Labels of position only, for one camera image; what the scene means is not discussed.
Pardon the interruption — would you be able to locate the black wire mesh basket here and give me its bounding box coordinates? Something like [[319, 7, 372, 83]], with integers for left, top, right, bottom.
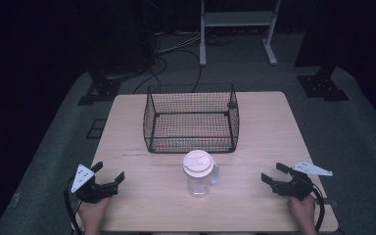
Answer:
[[142, 82, 240, 155]]

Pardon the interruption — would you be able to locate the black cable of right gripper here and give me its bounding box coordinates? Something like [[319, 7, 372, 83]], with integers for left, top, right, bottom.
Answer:
[[310, 183, 326, 233]]

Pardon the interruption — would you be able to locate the black stand base plate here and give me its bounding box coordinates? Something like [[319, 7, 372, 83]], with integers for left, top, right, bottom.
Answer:
[[76, 71, 122, 107], [297, 67, 351, 102]]

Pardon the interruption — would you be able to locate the person's right hand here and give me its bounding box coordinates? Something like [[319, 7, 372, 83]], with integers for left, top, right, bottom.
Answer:
[[287, 194, 318, 235]]

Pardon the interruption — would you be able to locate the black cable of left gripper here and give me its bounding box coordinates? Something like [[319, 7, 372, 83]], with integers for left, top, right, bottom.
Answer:
[[63, 175, 83, 235]]

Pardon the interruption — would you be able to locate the clear plastic cup white lid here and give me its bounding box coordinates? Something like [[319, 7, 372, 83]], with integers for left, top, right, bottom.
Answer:
[[182, 149, 220, 198]]

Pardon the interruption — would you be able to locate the person's left hand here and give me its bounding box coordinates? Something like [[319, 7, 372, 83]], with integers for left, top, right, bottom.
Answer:
[[77, 197, 112, 235]]

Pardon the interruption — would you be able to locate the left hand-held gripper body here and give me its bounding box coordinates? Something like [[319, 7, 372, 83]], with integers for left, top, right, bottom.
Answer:
[[70, 164, 119, 205]]

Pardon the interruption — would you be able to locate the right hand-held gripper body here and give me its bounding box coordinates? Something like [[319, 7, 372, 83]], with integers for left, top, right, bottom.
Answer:
[[269, 160, 334, 202]]

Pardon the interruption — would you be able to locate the white metal stand frame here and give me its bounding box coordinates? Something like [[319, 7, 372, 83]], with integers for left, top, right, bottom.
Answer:
[[199, 0, 282, 68]]

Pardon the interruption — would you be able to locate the black floor cable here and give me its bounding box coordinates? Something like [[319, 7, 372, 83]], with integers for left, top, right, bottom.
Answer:
[[132, 48, 204, 95]]

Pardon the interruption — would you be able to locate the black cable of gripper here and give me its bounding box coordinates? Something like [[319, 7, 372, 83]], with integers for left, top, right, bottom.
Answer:
[[63, 175, 83, 235], [310, 183, 326, 233]]

